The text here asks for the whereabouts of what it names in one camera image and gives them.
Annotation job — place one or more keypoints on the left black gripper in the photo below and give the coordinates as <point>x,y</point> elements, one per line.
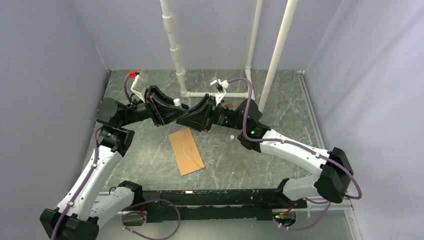
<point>163,115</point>

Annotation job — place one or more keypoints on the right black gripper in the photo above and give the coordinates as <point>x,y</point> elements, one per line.
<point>202,116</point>

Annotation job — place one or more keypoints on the brown paper envelope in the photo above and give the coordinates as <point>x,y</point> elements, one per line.
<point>186,152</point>

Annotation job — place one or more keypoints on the small white green tube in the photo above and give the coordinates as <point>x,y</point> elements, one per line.
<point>177,102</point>

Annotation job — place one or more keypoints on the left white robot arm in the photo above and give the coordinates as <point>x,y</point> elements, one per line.
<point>79,216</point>

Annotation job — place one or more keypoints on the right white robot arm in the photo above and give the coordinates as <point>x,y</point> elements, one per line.
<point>330,170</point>

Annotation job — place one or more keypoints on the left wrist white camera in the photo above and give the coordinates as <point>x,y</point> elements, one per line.
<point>139,84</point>

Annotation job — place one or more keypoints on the wrist white camera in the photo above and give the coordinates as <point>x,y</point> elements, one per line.
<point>139,84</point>
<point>221,86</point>

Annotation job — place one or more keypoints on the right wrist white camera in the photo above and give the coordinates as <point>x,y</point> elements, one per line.
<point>221,86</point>

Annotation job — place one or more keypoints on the white pvc pipe frame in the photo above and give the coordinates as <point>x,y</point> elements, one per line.
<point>168,21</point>

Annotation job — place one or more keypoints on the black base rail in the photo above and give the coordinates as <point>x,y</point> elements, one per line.
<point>170,205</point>

